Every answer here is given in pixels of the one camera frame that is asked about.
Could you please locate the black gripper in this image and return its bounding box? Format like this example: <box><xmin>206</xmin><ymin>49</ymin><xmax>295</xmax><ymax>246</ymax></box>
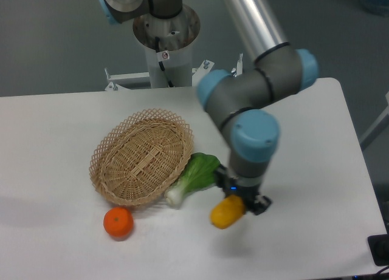
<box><xmin>213</xmin><ymin>164</ymin><xmax>271</xmax><ymax>216</ymax></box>

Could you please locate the yellow mango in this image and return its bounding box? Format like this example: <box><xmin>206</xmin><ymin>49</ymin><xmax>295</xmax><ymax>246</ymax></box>
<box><xmin>210</xmin><ymin>195</ymin><xmax>246</xmax><ymax>230</ymax></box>

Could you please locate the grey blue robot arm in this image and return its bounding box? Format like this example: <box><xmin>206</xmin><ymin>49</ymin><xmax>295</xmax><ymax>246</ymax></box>
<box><xmin>98</xmin><ymin>0</ymin><xmax>318</xmax><ymax>215</ymax></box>

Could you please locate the woven wicker basket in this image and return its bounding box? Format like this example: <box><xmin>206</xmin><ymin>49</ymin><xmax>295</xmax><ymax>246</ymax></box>
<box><xmin>89</xmin><ymin>108</ymin><xmax>194</xmax><ymax>207</ymax></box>

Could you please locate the green bok choy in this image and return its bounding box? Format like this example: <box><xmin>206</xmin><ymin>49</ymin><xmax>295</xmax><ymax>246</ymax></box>
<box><xmin>164</xmin><ymin>152</ymin><xmax>221</xmax><ymax>208</ymax></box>

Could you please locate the orange tangerine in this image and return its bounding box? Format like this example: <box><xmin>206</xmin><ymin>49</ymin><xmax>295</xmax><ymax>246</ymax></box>
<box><xmin>103</xmin><ymin>207</ymin><xmax>134</xmax><ymax>238</ymax></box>

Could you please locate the black device at edge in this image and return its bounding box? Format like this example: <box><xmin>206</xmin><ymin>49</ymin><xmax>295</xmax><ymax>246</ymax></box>
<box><xmin>367</xmin><ymin>234</ymin><xmax>388</xmax><ymax>267</ymax></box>

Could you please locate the white table leg right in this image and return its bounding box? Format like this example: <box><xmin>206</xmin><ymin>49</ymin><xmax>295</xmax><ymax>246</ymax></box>
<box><xmin>359</xmin><ymin>92</ymin><xmax>388</xmax><ymax>151</ymax></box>

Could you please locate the white bracket with bolt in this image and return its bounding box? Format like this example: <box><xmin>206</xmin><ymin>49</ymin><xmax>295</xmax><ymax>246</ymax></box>
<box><xmin>231</xmin><ymin>53</ymin><xmax>243</xmax><ymax>77</ymax></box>

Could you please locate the white metal base frame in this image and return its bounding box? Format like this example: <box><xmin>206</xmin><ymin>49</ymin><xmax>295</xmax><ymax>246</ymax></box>
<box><xmin>103</xmin><ymin>59</ymin><xmax>215</xmax><ymax>91</ymax></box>

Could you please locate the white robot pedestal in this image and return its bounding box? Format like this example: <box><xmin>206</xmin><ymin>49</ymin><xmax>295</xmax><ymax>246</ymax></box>
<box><xmin>133</xmin><ymin>4</ymin><xmax>201</xmax><ymax>89</ymax></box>

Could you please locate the black cable on pedestal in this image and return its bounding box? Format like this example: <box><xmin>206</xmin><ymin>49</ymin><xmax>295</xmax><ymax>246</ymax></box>
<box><xmin>154</xmin><ymin>36</ymin><xmax>175</xmax><ymax>88</ymax></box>

